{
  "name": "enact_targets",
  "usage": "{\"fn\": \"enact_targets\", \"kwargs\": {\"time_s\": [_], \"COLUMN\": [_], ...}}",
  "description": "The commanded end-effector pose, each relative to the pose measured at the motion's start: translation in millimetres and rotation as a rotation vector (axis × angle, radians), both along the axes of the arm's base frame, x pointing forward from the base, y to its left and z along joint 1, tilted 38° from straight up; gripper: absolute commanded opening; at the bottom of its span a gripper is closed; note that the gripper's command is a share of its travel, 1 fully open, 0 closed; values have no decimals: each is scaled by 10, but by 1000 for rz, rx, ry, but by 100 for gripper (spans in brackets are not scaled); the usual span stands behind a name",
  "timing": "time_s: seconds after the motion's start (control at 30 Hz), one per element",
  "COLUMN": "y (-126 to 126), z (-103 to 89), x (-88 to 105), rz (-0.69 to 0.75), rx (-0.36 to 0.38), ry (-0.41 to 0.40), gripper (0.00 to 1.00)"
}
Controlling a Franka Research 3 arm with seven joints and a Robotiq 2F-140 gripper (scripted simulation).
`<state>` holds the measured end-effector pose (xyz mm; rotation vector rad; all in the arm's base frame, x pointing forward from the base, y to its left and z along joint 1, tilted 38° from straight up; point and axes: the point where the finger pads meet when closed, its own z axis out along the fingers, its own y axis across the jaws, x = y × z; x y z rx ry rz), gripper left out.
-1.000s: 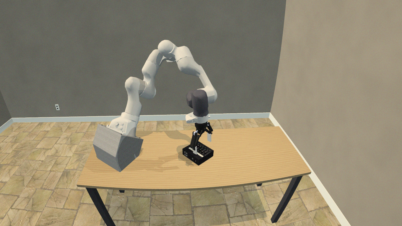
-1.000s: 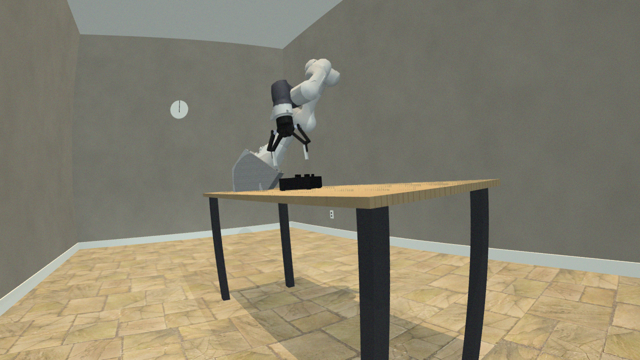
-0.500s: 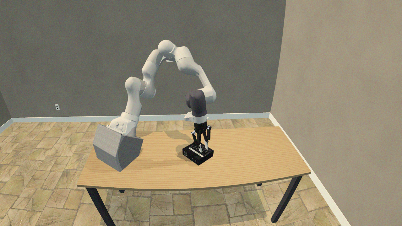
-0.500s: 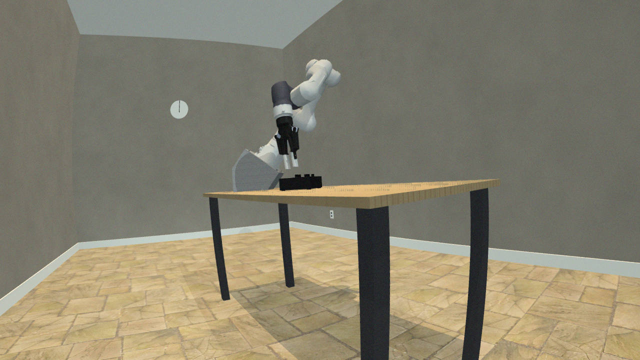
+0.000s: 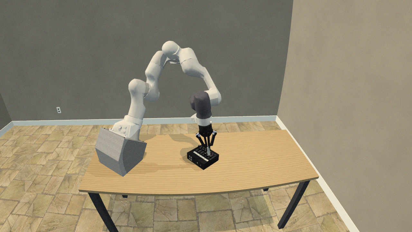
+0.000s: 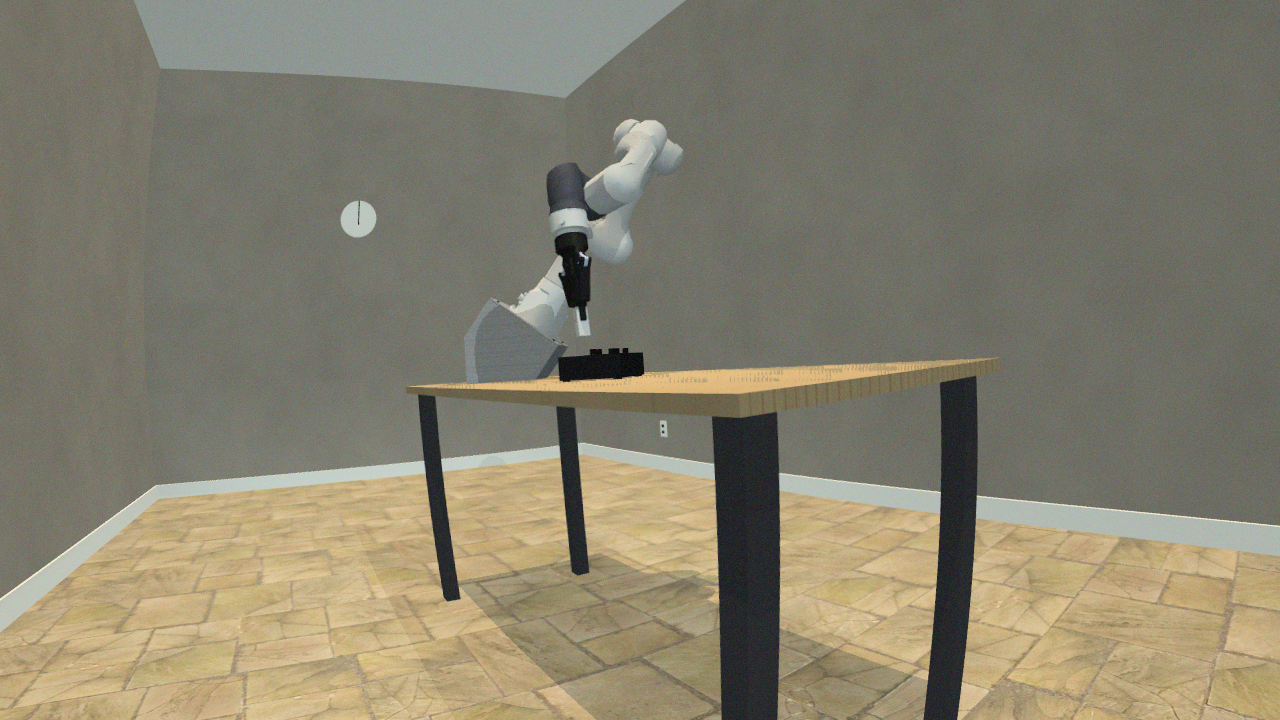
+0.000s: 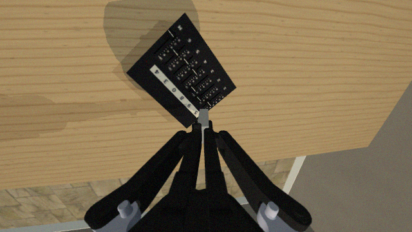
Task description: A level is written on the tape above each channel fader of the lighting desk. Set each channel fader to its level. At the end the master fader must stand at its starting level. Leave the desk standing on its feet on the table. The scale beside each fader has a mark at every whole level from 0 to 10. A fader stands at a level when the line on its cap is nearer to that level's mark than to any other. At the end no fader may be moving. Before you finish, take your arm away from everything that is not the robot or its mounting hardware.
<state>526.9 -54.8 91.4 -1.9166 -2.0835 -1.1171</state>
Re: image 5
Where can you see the black lighting desk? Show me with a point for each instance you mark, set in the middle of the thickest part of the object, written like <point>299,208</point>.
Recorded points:
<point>199,156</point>

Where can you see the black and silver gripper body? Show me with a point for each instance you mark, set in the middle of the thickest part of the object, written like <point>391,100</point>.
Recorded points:
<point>205,129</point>

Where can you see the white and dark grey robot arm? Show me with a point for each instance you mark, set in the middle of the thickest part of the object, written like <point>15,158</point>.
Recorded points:
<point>201,101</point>

